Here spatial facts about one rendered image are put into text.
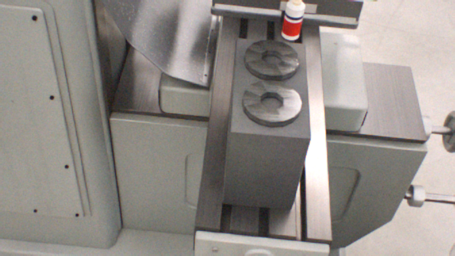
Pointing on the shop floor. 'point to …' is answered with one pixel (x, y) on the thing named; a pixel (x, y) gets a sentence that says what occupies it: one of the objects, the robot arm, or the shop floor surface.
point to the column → (59, 122)
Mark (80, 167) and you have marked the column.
